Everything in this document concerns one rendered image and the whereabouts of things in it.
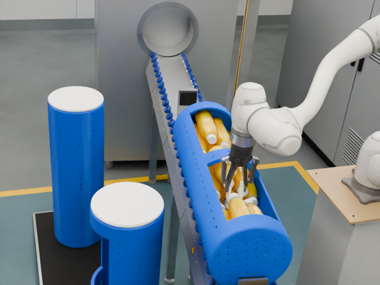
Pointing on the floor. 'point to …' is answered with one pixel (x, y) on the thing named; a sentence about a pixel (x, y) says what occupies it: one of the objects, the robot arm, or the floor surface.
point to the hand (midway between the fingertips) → (234, 191)
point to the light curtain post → (246, 43)
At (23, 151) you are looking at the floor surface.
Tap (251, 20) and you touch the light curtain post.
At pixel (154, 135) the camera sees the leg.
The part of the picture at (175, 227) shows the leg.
